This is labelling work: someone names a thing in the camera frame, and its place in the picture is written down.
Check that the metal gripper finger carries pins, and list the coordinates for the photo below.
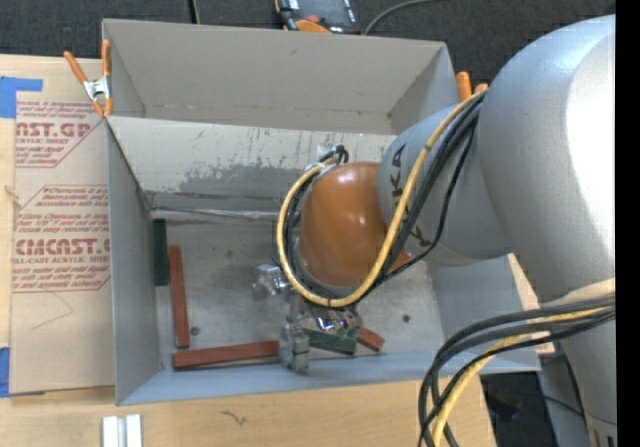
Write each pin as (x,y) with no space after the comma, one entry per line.
(295,351)
(268,279)

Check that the red-brown flat block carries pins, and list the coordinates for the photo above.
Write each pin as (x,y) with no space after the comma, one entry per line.
(372,339)
(179,295)
(225,355)

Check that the dark green flat block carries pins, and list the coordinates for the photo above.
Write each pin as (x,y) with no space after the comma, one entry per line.
(160,255)

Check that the grey metal bin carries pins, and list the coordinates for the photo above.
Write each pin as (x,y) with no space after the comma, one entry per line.
(260,80)

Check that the brown cardboard board red print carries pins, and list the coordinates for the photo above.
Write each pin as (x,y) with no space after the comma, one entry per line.
(60,325)

